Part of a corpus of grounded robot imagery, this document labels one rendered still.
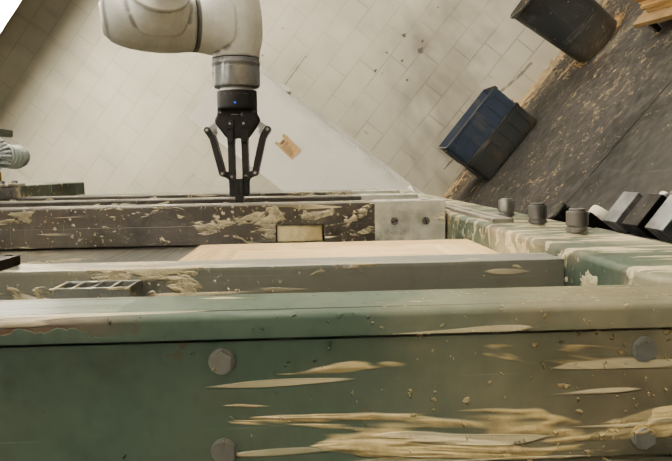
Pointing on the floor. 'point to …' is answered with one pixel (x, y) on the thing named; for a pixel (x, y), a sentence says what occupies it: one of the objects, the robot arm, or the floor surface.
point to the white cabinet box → (304, 145)
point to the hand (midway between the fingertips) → (239, 197)
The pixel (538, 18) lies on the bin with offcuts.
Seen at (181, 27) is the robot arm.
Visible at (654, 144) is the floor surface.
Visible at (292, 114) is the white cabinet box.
